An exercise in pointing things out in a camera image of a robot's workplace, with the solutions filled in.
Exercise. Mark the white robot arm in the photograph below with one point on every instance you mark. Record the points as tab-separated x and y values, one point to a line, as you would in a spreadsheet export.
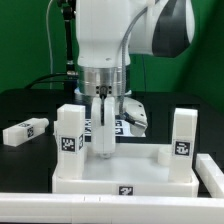
108	33

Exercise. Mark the white fence bar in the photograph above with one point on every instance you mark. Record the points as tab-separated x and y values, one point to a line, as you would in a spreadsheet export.
103	209
211	175

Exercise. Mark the white desk top tray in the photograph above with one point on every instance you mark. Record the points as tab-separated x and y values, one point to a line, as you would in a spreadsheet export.
133	170

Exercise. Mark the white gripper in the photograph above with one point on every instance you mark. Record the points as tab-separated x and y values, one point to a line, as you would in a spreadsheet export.
103	126

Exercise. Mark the white right fence bar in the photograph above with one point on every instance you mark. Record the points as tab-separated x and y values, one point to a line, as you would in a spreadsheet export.
211	175

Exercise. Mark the white front fence bar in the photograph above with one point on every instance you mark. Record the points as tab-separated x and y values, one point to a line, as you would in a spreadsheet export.
103	209

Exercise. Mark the paper sheet with markers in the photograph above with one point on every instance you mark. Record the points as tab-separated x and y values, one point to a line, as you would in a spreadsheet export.
121	128

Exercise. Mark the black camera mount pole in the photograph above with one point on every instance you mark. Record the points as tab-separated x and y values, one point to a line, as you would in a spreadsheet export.
68	10

